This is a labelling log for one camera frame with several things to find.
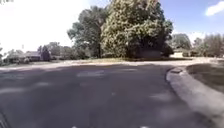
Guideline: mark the grass strip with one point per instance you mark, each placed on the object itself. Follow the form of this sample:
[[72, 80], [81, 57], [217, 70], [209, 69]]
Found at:
[[110, 60]]

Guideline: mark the grey asphalt road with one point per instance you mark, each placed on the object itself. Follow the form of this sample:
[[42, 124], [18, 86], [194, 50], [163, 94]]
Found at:
[[93, 96]]

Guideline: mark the dark green tree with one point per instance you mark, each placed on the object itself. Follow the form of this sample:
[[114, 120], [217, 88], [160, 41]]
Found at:
[[87, 31]]

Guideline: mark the large light green tree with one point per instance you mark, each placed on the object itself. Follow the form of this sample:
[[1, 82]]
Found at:
[[133, 26]]

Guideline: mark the group of trees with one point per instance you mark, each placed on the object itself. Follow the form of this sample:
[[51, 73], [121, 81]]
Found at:
[[55, 50]]

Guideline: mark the pale house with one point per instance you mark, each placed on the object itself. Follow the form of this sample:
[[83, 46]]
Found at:
[[180, 53]]

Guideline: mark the low house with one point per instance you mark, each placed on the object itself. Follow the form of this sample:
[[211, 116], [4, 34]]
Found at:
[[31, 55]]

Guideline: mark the pale concrete kerb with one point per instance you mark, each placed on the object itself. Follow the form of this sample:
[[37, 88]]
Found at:
[[196, 95]]

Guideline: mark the row of trees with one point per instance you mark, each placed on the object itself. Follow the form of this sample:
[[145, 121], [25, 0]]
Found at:
[[208, 45]]

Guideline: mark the dry grass verge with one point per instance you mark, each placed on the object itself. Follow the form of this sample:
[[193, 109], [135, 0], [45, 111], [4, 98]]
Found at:
[[210, 75]]

